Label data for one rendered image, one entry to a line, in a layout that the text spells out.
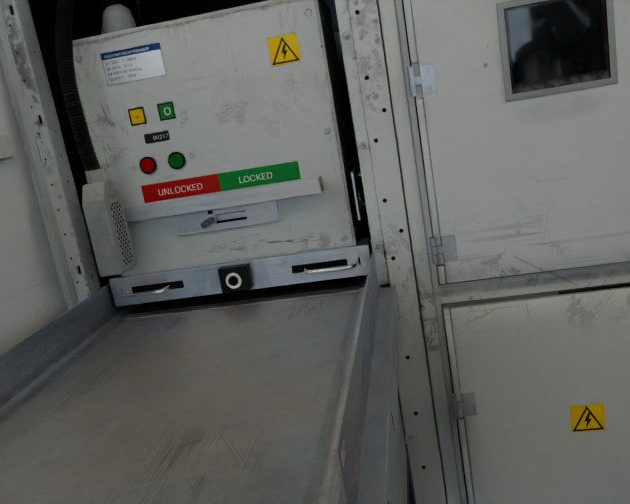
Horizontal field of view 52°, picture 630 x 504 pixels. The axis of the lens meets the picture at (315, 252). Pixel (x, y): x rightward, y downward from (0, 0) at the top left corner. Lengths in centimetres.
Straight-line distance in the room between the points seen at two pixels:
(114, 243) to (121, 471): 57
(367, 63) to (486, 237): 37
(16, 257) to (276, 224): 49
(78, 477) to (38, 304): 61
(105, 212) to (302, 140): 39
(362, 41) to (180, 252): 54
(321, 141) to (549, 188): 42
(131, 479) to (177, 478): 5
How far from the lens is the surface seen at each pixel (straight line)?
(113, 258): 125
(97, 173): 126
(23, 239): 133
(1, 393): 109
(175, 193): 130
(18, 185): 134
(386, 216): 119
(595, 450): 138
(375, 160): 117
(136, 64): 131
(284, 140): 123
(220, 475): 71
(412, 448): 136
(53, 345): 121
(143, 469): 77
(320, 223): 124
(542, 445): 135
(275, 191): 120
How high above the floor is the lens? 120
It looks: 13 degrees down
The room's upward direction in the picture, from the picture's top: 10 degrees counter-clockwise
